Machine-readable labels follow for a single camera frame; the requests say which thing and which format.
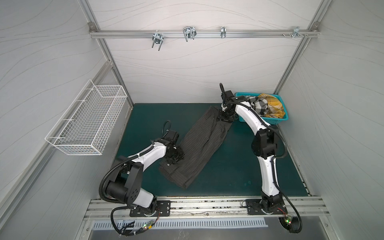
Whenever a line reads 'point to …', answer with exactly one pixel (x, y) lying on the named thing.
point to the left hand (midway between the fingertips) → (184, 156)
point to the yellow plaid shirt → (275, 107)
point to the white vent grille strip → (184, 224)
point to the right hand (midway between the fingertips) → (221, 117)
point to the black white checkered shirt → (260, 105)
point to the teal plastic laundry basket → (242, 117)
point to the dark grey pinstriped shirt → (198, 146)
